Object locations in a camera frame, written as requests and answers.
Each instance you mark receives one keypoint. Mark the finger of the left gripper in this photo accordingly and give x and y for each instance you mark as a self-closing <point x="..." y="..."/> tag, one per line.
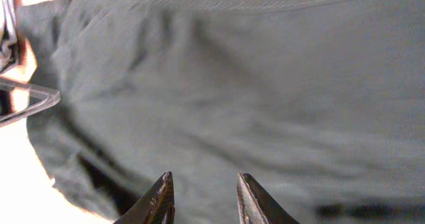
<point x="20" y="100"/>

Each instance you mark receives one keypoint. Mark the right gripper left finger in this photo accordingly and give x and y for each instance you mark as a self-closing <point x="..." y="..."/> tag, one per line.
<point x="157" y="206"/>

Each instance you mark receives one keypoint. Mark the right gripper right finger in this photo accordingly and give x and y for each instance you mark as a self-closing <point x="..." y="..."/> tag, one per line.
<point x="256" y="205"/>

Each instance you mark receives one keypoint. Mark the black shorts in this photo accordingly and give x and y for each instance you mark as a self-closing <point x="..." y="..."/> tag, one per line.
<point x="322" y="101"/>

